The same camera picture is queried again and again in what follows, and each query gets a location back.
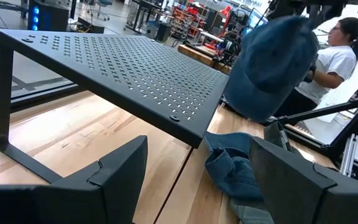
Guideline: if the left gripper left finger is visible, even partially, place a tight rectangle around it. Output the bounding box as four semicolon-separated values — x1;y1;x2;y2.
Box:
0;135;149;224

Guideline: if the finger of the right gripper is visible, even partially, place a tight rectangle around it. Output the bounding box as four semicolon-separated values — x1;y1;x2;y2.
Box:
308;4;326;30

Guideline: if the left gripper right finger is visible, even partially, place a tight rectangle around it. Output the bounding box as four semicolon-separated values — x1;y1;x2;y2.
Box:
249;136;358;224

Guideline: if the blue denim baseball cap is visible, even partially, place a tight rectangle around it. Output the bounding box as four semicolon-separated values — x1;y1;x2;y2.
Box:
223;15;320;123
203;131;264;200

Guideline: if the computer monitor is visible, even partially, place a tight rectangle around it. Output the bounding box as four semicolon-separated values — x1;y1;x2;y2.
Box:
243;7;269;34

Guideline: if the person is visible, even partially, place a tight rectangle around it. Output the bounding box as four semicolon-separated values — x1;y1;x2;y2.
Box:
273;17;358;118

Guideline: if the red desk lamp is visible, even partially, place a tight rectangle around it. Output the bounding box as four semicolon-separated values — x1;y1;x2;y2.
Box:
208;5;232;50

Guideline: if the silver aluminium profile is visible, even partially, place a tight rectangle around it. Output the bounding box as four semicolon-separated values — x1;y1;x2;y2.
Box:
340;133;358;177

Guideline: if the parts shelf with red bins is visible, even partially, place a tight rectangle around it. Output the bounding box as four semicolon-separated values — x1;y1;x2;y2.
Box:
170;5;207;40

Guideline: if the wooden workbench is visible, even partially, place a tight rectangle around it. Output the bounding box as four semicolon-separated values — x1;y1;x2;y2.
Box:
177;44;231;75

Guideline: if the black perforated metal stand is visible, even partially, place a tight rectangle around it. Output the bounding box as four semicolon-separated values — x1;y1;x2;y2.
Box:
0;28;231;184

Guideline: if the black blue-lit computer tower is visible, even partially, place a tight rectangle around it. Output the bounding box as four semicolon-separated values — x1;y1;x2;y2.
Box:
27;0;70;32

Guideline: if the office chair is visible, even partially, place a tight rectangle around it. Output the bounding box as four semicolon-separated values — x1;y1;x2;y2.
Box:
90;0;114;22

